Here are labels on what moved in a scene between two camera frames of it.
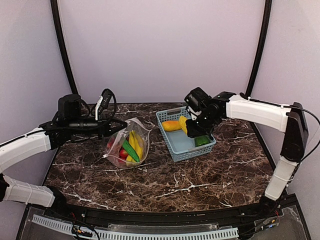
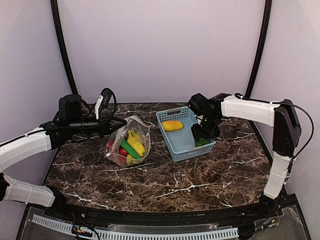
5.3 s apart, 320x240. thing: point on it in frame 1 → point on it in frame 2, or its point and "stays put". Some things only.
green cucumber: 127,146 stays put
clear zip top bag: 129,147 stays put
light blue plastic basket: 181,146 stays put
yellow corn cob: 182,123 → 136,142
